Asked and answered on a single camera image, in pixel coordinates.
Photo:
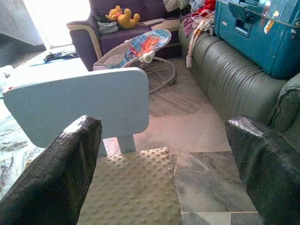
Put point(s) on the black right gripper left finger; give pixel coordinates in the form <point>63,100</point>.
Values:
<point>47,182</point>

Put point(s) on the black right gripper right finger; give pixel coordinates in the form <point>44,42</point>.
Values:
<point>274,178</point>

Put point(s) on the bumpy dotted small pillow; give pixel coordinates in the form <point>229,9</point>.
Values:
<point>131,187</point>

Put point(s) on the dark green leather sofa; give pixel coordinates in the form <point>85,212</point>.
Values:
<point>234,77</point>

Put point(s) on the purple fabric sofa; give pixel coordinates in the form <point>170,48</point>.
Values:
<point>110,42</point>

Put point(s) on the pale patterned floor rug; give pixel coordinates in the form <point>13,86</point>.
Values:
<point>11,136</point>

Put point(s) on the light blue child chair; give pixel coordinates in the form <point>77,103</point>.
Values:
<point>82,100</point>

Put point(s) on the teal metal trunk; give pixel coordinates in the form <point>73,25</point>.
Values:
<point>269,42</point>

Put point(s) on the green striped folded cloth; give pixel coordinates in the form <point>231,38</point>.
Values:
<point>107,27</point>

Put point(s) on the colourful baby bouncer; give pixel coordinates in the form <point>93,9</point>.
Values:
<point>145,44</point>

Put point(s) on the pile of mixed clothes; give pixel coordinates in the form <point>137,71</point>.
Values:
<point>199,21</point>

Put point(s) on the yellow bear plush toy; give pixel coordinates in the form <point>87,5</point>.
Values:
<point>124,18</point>

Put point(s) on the flat grey book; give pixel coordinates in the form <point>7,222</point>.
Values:
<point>152,21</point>

